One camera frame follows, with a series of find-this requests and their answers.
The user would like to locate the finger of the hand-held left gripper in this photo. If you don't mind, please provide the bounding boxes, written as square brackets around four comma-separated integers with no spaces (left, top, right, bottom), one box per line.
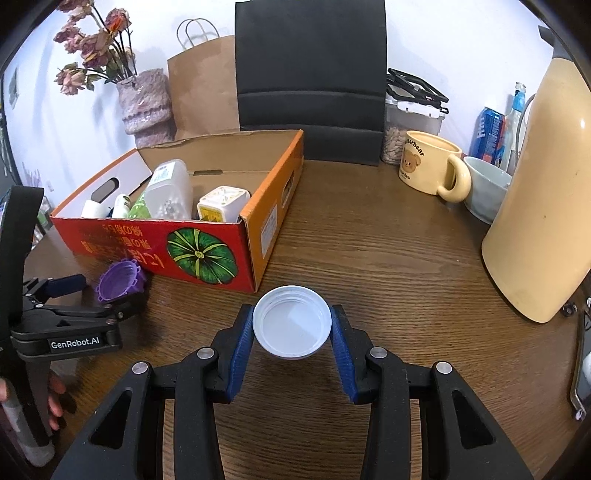
[28,290,149,326]
[23,273,88,309]

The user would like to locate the person's left hand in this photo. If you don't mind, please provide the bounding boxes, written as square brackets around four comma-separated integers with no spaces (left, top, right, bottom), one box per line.
[45,374,68,431]

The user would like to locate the pink textured vase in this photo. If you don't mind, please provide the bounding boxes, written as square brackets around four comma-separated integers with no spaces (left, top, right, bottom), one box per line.
[115,68,177,148]

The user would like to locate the clear bottle blue label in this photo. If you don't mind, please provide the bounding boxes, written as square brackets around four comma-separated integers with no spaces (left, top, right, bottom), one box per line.
[501,82,529,174]

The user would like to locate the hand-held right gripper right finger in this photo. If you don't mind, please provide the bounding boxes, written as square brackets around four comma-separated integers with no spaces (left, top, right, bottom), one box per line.
[330,304,536,480]

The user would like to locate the green spray bottle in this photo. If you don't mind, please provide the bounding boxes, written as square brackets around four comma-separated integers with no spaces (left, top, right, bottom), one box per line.
[127,191,153,220]

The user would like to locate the pale blue cup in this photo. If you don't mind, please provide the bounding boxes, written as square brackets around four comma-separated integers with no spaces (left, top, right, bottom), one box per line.
[463,156,513,225]

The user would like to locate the red cardboard box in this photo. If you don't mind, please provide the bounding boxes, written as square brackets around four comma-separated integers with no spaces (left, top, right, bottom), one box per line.
[50,129,304,294]

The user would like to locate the purple ridged bottle cap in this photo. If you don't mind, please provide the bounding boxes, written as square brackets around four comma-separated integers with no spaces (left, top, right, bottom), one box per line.
[96,259,147,305]

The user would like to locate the white bottle cap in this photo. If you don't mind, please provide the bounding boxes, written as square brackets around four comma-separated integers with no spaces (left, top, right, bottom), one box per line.
[252,285,333,360]

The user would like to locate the yellow bear mug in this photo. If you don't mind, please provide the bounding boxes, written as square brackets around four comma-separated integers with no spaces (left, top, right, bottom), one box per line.
[397,130,472,204]

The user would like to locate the clear food container black lid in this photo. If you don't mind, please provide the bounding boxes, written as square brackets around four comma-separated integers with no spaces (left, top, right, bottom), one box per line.
[380,68,450,167]

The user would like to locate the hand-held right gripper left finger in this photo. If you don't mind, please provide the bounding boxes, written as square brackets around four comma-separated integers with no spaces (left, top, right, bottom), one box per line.
[48,304,256,480]

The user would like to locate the brown paper bag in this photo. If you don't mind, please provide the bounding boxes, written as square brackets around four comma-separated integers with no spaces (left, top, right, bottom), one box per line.
[167,18,241,141]

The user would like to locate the black paper bag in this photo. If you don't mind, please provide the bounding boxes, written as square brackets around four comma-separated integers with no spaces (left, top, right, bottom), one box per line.
[235,0,387,168]

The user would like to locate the blue drink can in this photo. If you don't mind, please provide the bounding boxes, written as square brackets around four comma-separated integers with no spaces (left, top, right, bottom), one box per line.
[468,106,508,169]

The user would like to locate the yellow thermos jug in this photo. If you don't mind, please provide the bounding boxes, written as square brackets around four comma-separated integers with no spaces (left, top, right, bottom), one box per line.
[481,25,591,324]

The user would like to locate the dried pink flowers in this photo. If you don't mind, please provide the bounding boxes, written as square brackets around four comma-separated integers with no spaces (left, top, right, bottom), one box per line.
[53,0,137,97]

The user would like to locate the beige cube power adapter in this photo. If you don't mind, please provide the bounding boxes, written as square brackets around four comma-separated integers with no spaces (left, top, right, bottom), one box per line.
[197,185,251,223]

